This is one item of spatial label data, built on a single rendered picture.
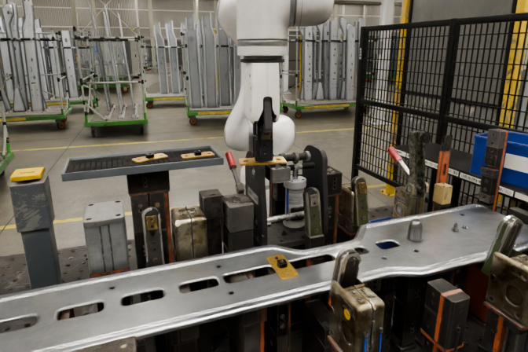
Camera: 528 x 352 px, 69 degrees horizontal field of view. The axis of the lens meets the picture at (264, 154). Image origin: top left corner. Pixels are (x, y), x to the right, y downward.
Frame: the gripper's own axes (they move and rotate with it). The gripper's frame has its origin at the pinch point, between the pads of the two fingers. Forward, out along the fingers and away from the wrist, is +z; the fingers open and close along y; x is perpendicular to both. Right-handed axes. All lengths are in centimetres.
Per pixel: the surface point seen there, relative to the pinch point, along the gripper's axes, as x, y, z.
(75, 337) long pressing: -31.5, 11.8, 25.8
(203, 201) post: -11.0, -18.8, 17.4
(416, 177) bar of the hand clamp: 46, -24, 17
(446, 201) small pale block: 56, -23, 24
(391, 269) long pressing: 26.2, 2.2, 26.4
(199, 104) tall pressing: -10, -691, 93
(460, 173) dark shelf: 76, -46, 25
